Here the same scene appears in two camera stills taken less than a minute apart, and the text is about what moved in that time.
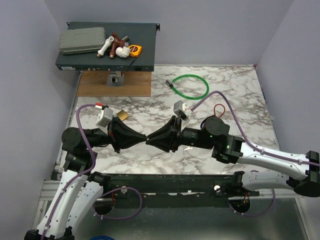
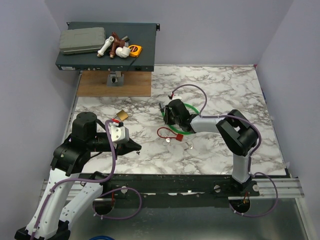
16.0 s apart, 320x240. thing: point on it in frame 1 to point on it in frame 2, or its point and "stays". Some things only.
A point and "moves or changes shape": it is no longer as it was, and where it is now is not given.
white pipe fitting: x=105 y=46 stays
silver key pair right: x=189 y=147 stays
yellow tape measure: x=135 y=50 stays
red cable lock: x=214 y=109 moves or changes shape
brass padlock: x=122 y=115 stays
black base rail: x=175 y=186 stays
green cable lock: x=171 y=85 moves or changes shape
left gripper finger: x=122 y=128 to x=132 y=146
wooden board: x=94 y=84 stays
